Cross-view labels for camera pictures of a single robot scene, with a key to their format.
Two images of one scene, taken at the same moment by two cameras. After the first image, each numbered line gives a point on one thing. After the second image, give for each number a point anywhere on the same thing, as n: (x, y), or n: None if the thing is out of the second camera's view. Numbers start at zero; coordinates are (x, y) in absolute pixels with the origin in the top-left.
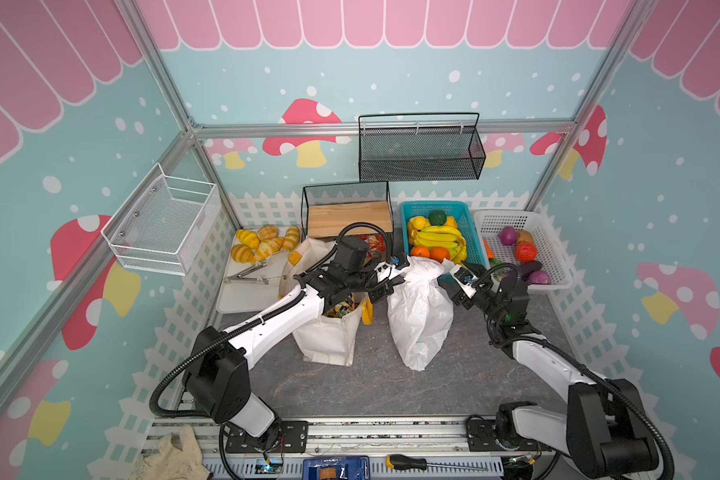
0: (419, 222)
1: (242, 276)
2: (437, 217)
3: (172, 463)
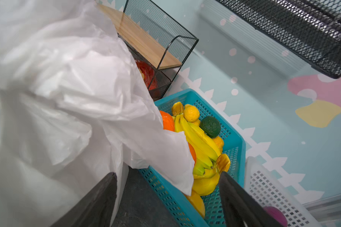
0: (191, 113)
1: None
2: (210, 126)
3: None
